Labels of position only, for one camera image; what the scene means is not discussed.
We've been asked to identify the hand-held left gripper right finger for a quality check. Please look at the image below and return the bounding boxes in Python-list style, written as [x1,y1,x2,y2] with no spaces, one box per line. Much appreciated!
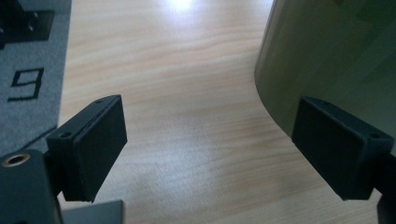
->
[290,95,395,202]

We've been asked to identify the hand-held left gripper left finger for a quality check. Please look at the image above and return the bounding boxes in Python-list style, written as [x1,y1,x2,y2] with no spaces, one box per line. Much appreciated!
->
[46,94,129,203]

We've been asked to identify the green trash bin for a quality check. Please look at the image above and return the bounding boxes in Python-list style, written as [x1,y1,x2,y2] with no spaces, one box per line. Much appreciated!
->
[253,0,396,139]

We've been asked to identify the black stand base plate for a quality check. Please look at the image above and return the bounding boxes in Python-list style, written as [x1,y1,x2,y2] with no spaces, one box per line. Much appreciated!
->
[0,0,56,50]

